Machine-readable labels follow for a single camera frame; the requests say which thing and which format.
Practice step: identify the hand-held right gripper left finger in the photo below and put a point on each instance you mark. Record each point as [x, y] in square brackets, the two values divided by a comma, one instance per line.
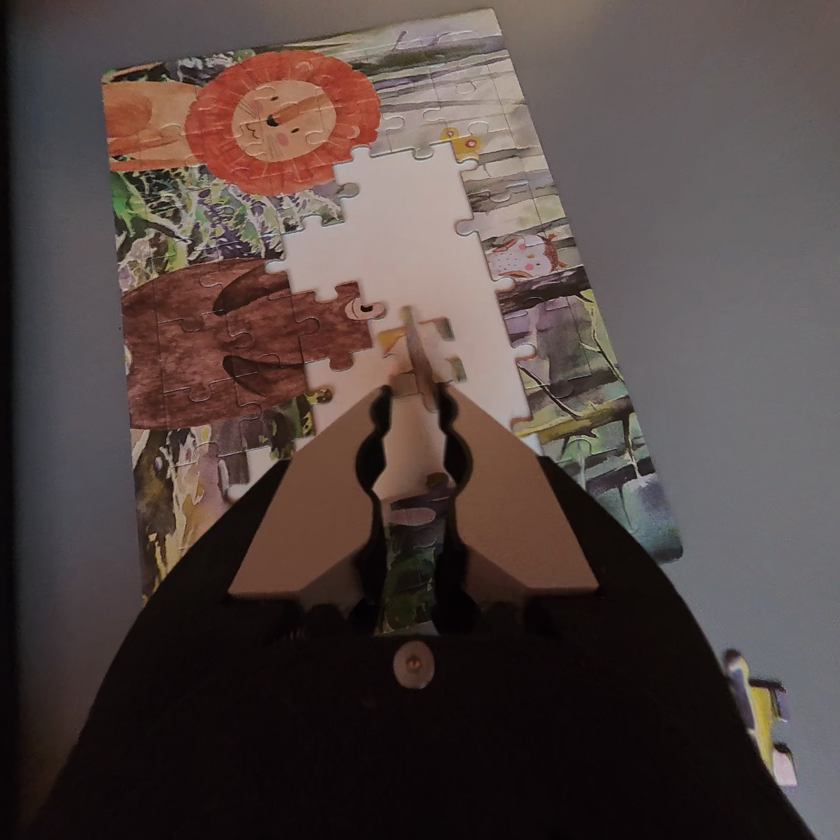
[308, 525]

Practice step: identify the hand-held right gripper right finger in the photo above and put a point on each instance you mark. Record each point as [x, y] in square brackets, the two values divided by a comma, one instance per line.
[518, 525]

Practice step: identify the yellow-marked jigsaw piece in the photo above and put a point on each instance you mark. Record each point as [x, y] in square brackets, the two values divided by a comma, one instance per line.
[420, 354]

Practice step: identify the partly assembled jigsaw puzzle board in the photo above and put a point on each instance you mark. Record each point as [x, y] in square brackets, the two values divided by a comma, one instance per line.
[197, 328]

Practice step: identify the group of puzzle pieces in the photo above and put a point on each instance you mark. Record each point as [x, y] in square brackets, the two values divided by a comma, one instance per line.
[761, 715]

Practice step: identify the grey desk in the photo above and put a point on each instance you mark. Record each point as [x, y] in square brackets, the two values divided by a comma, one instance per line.
[689, 262]

